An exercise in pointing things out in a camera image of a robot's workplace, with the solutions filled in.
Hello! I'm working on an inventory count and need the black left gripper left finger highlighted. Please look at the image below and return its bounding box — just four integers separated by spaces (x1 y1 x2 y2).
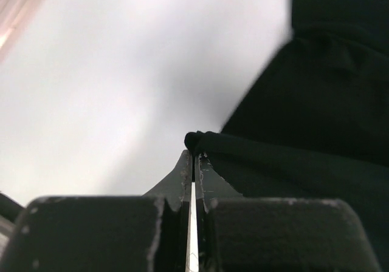
1 151 192 272

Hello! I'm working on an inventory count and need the black t shirt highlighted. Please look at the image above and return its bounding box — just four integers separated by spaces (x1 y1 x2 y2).
185 0 388 271

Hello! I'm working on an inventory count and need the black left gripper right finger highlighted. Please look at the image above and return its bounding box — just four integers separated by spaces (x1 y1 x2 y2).
194 154 381 271

